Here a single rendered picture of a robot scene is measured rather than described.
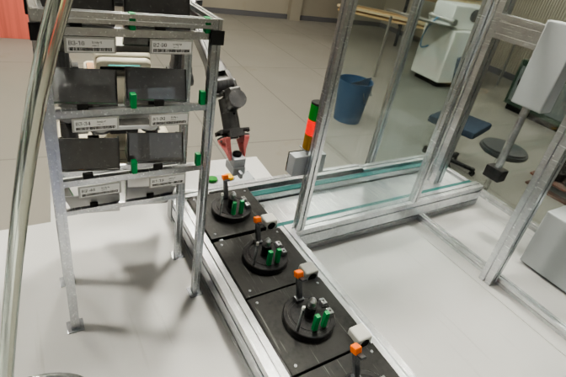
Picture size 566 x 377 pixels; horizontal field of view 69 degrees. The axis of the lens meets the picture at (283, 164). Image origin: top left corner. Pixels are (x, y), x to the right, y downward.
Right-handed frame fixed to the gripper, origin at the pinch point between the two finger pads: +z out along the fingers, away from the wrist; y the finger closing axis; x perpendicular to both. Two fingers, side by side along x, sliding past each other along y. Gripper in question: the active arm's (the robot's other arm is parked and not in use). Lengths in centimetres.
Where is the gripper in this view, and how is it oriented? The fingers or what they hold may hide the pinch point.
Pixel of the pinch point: (237, 156)
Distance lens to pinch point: 135.7
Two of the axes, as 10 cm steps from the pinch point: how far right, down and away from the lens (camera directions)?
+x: -4.8, 1.3, 8.7
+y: 8.6, -1.3, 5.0
